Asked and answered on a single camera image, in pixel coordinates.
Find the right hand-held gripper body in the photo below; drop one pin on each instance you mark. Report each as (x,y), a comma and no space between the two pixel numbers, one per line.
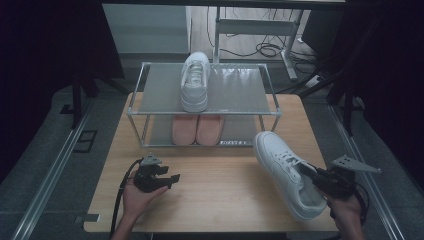
(336,183)

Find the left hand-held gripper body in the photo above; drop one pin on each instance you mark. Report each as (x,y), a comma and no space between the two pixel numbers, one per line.
(148,180)

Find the white sneaker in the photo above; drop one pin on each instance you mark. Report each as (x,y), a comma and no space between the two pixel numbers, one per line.
(195,96)
(273,150)

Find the grey metal shoe rack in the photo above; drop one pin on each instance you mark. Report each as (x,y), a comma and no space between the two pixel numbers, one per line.
(233,90)

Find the person's left hand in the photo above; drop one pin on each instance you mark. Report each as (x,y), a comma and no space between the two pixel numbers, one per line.
(140,203)

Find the person's right hand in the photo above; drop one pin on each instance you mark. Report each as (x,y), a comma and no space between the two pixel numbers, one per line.
(346,211)

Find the black metal stand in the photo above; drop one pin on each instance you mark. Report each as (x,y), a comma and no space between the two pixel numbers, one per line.
(77,100)
(348,110)

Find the white power strip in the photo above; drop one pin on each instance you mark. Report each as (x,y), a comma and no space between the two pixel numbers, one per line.
(314,81)

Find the black curtain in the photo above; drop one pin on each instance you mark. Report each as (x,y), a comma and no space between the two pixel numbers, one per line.
(33,66)
(400,66)

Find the white cabinet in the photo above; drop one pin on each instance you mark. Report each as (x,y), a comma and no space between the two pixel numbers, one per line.
(146,28)

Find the aluminium floor rail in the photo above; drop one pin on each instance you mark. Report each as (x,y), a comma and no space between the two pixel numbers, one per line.
(376,200)
(50,180)

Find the white desk frame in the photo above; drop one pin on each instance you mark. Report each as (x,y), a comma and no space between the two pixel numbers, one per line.
(256,26)

